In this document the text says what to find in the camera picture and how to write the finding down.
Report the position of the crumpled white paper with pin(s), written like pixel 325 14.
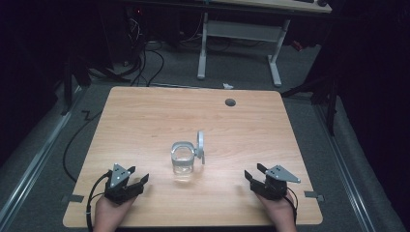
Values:
pixel 228 86

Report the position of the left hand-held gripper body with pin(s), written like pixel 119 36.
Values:
pixel 117 190

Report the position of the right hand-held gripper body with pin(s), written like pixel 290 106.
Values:
pixel 272 188

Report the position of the black table grommet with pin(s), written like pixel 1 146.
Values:
pixel 230 102

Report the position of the grey tape strip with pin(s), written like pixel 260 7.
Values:
pixel 313 195
pixel 73 198

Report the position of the metal floor rail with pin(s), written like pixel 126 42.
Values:
pixel 345 167
pixel 35 161

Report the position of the person's right hand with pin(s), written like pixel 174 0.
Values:
pixel 280 214

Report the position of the small red object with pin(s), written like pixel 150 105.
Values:
pixel 297 45

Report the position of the glass jar with hinged lid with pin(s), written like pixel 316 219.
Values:
pixel 183 158

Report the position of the black stand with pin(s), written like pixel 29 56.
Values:
pixel 68 87
pixel 328 96

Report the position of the person's left hand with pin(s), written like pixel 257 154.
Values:
pixel 109 216

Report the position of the white desk frame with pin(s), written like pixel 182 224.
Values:
pixel 245 31

